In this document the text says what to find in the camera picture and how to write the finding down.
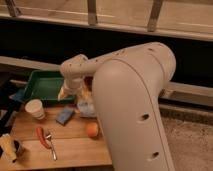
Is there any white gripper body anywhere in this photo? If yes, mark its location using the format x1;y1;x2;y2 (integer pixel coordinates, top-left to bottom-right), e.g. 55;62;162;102
58;78;83;100

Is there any blue sponge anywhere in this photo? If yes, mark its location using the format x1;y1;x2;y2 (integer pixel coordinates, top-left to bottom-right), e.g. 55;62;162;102
56;107;74;126

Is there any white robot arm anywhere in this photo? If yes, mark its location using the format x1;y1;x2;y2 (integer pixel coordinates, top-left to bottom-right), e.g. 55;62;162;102
58;42;176;171

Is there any red-brown bowl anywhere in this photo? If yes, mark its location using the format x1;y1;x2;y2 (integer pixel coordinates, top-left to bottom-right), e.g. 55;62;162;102
84;77;93;91

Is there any light blue crumpled cloth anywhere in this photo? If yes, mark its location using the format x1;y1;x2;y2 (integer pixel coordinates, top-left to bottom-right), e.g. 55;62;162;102
77;100;96;118

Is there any green plastic tray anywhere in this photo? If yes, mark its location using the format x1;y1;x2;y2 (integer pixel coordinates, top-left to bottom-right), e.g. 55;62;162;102
23;70;75;105

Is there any white paper cup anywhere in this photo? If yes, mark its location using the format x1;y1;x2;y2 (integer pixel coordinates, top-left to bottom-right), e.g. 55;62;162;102
25;99;45;120

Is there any orange fruit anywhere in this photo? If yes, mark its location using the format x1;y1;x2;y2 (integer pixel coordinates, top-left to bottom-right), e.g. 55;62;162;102
86;122;99;138

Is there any orange carrot toy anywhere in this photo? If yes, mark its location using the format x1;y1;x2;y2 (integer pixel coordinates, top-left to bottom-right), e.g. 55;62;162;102
36;127;51;149

